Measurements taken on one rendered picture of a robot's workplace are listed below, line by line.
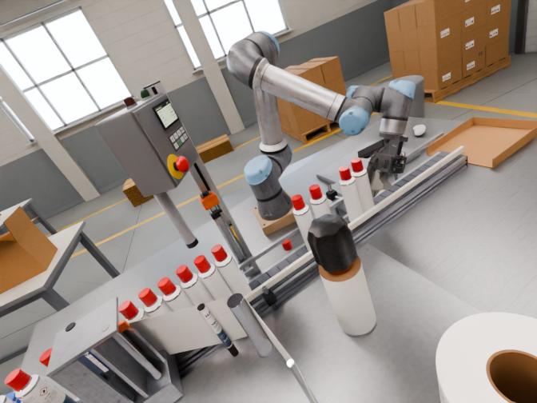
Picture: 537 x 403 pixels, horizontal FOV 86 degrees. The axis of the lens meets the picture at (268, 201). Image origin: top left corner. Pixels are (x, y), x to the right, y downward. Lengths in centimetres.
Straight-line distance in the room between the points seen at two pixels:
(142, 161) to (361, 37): 663
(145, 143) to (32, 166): 625
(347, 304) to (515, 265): 46
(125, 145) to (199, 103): 542
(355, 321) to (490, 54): 449
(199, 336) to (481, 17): 452
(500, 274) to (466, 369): 41
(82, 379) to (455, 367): 65
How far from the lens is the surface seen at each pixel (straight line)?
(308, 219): 86
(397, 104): 97
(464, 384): 54
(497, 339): 58
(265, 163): 110
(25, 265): 231
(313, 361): 74
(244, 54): 95
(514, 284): 90
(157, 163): 68
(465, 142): 149
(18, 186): 712
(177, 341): 83
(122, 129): 69
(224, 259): 80
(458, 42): 450
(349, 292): 62
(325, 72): 424
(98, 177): 661
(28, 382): 95
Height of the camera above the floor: 151
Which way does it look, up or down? 29 degrees down
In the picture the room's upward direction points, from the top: 23 degrees counter-clockwise
